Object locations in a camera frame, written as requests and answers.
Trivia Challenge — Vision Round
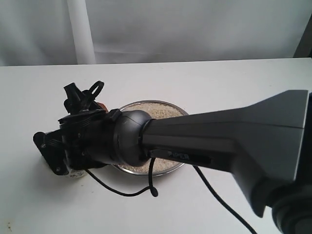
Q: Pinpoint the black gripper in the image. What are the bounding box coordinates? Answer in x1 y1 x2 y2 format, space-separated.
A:
33 110 117 175

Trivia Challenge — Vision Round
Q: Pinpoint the brown wooden cup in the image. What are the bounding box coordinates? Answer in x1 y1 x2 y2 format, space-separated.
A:
97 102 108 112

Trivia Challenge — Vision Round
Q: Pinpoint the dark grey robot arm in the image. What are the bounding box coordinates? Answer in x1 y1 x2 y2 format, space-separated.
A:
33 90 312 234

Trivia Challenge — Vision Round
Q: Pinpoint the white ceramic rice bowl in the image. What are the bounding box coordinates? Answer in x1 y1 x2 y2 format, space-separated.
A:
43 156 86 179

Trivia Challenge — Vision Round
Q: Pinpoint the round steel rice tray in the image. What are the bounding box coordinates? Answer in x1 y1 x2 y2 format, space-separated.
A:
115 100 188 177

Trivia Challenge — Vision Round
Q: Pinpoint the white backdrop curtain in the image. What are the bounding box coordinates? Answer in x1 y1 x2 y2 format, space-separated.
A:
0 0 312 66

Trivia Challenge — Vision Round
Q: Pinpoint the white vertical pole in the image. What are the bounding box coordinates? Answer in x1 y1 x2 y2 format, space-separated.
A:
67 0 96 64

